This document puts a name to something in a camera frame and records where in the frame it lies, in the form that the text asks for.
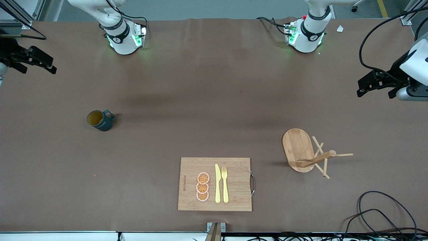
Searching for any wooden cutting board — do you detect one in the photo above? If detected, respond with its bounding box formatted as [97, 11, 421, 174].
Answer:
[178, 157, 256, 212]

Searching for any table cover sheet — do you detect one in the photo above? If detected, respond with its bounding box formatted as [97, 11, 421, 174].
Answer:
[0, 17, 428, 233]

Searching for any yellow plastic fork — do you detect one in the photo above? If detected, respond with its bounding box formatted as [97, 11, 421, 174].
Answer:
[221, 166, 229, 204]

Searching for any metal bracket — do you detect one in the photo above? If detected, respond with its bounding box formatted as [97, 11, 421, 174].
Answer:
[205, 222, 226, 241]

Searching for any white table edge rail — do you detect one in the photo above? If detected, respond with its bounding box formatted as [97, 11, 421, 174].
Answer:
[0, 231, 208, 241]

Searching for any black cable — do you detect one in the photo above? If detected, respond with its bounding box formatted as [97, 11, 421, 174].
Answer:
[357, 191, 418, 240]
[359, 7, 428, 82]
[256, 17, 290, 35]
[0, 7, 47, 40]
[342, 209, 403, 240]
[119, 12, 148, 29]

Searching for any teal mug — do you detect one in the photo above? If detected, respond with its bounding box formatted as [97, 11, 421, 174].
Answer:
[87, 109, 115, 132]

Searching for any wooden mug rack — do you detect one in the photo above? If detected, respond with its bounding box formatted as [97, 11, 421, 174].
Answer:
[282, 128, 353, 179]

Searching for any aluminium frame profile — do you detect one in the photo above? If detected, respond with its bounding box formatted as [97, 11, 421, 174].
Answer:
[400, 0, 428, 25]
[0, 0, 45, 29]

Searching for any yellow plastic knife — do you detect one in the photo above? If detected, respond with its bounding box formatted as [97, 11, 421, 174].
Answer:
[215, 164, 221, 204]

